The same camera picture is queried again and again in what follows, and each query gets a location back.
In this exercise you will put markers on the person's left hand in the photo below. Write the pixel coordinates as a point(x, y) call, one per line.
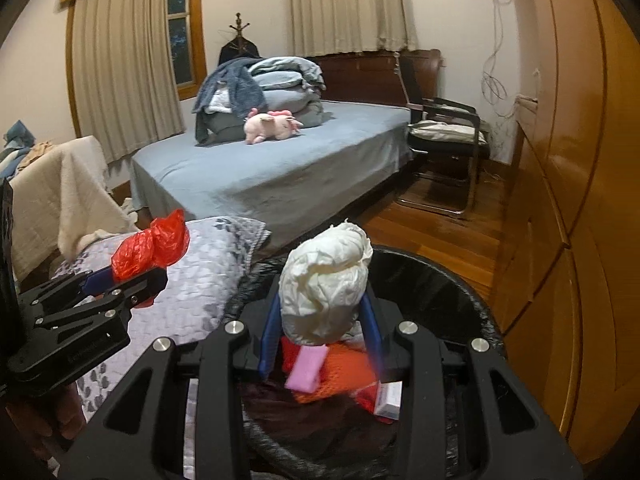
point(65, 415)

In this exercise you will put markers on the pile of folded bedding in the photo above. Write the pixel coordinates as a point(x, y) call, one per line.
point(280, 102)

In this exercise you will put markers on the blue grey garment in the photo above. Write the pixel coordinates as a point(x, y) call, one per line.
point(17, 135)

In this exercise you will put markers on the light blue folded duvet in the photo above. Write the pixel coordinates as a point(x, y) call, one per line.
point(285, 72)

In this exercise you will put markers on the wooden coat rack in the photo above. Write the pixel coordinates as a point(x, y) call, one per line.
point(239, 27)

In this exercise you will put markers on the pink plastic wrapper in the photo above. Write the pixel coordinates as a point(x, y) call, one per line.
point(306, 370)

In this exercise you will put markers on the wooden headboard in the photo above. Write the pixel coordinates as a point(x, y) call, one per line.
point(360, 75)

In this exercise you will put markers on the white cardboard box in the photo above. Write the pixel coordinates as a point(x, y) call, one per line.
point(390, 400)

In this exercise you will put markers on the white plastic bag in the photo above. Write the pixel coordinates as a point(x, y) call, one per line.
point(322, 285)

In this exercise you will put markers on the wooden framed window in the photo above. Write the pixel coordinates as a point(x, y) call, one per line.
point(182, 35)

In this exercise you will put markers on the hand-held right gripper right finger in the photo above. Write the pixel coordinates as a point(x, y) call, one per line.
point(373, 342)

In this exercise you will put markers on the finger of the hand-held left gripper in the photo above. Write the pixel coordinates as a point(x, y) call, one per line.
point(135, 287)
point(97, 281)

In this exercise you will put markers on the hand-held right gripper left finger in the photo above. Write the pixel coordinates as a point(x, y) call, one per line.
point(267, 347)

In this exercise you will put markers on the orange mesh bag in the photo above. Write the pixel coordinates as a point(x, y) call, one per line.
point(296, 357)

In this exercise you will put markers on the beige curtain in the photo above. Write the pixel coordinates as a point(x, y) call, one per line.
point(125, 65)
point(350, 5)

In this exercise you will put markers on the black lined trash bin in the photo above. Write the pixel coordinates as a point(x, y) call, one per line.
point(440, 290)

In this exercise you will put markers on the blue white scalloped cloth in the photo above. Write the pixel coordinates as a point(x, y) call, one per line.
point(10, 165)

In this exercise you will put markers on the beige textured blanket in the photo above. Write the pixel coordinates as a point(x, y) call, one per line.
point(55, 195)

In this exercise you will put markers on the orange bubble wrap pouch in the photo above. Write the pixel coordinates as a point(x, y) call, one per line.
point(345, 370)

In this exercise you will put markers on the bed with blue sheet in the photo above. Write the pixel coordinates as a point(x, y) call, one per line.
point(280, 170)

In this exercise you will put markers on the red plastic bag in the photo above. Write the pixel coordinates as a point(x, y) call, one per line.
point(155, 245)

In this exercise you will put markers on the grey floral quilt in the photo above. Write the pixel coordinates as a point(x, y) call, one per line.
point(200, 270)

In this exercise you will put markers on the black metal frame chair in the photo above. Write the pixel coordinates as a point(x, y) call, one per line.
point(445, 135)

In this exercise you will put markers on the dark coat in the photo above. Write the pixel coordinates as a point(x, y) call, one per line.
point(235, 52)

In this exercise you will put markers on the wooden wardrobe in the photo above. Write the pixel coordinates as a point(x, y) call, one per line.
point(565, 160)

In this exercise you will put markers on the pink plush pig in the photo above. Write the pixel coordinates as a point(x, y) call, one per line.
point(270, 125)

